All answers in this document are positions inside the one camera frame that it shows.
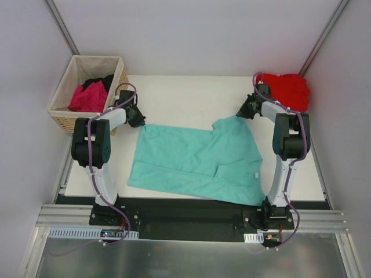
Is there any left grey cable duct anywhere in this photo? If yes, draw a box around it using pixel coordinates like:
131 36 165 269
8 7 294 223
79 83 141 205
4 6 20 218
49 228 139 241

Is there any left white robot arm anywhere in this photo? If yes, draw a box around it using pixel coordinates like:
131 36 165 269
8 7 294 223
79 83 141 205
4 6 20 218
71 89 146 226

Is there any black t shirt in basket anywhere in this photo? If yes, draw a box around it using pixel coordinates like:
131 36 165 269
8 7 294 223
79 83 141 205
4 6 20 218
82 74 114 93

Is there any right grey cable duct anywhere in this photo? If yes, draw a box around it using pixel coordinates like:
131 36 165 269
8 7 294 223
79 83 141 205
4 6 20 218
243 233 264 244

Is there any red t shirt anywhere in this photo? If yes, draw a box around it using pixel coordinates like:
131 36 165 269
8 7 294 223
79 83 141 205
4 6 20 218
263 73 310 112

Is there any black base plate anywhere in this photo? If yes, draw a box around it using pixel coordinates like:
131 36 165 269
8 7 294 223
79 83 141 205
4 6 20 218
54 196 331 241

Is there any left aluminium frame post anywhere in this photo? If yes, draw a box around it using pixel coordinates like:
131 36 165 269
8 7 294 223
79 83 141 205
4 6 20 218
43 0 80 55

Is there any aluminium frame post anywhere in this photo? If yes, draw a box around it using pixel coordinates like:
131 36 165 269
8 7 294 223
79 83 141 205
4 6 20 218
43 0 80 55
298 0 352 77

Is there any right aluminium frame post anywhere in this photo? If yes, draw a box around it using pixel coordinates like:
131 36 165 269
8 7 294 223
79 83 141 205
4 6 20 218
298 0 352 77

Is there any aluminium rail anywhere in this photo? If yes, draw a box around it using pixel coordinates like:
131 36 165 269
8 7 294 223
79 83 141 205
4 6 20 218
36 204 350 233

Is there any grey cable duct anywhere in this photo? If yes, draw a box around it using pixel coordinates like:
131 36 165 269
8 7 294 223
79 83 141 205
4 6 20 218
243 233 264 244
49 228 139 241

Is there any teal t shirt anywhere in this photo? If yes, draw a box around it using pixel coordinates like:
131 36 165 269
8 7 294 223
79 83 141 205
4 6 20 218
128 116 265 206

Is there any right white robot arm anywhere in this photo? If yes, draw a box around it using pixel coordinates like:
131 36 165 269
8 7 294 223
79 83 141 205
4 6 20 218
237 83 311 229

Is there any pink t shirt in basket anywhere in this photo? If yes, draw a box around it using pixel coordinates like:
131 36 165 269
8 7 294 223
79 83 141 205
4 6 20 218
68 81 108 112

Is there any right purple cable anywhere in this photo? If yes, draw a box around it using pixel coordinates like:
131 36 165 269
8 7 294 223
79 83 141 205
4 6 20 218
246 72 310 255

